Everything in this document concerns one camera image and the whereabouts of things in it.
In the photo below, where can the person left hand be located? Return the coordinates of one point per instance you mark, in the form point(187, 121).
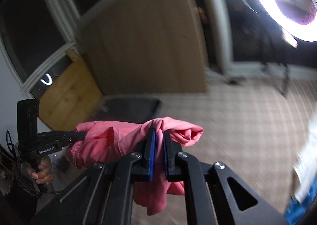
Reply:
point(44, 176)

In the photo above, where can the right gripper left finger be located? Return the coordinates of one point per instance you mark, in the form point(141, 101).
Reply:
point(143, 167)

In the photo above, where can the plaid woven mat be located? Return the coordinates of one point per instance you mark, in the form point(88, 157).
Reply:
point(250, 127)

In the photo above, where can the white garment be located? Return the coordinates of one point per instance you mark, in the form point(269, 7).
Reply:
point(305, 168)

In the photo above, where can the blue garment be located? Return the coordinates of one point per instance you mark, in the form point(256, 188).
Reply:
point(296, 210)

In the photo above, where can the dark grey folded garment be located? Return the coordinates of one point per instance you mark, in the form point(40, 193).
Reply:
point(126, 109)

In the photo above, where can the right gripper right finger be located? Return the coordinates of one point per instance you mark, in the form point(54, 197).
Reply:
point(173, 165)

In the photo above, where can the pine plank panel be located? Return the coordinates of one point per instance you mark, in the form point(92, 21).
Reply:
point(72, 98)

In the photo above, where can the large plywood board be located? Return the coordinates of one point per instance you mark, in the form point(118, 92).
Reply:
point(146, 46)

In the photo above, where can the black tripod stand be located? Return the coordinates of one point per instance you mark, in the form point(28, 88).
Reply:
point(280, 72)

